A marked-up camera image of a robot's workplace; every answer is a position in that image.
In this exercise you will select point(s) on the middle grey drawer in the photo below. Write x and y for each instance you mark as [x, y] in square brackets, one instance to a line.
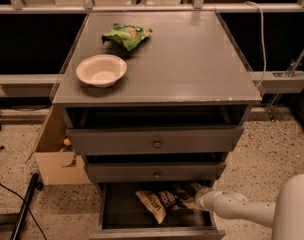
[159, 171]

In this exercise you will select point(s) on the cardboard box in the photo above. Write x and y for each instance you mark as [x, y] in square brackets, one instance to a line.
[57, 165]

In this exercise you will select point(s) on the white paper bowl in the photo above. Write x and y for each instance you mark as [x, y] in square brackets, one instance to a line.
[101, 70]

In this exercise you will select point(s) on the grey drawer cabinet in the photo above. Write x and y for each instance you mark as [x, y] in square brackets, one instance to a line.
[185, 74]

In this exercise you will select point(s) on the top grey drawer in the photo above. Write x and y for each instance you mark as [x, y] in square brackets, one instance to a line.
[132, 141]

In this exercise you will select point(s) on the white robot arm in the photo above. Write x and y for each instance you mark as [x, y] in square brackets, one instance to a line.
[285, 216]

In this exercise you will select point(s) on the grey drawer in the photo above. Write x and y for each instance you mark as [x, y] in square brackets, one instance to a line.
[159, 171]
[124, 217]
[132, 141]

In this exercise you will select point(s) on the green chip bag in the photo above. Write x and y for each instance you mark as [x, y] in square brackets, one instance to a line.
[128, 36]

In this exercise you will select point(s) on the brown chip bag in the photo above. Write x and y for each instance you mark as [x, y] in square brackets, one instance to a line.
[164, 200]

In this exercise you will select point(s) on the orange ball in box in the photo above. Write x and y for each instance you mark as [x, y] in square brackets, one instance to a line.
[67, 142]

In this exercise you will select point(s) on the black metal bar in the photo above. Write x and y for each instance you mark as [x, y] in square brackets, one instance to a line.
[34, 184]

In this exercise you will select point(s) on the bottom grey drawer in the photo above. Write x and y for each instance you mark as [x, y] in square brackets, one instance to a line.
[124, 217]

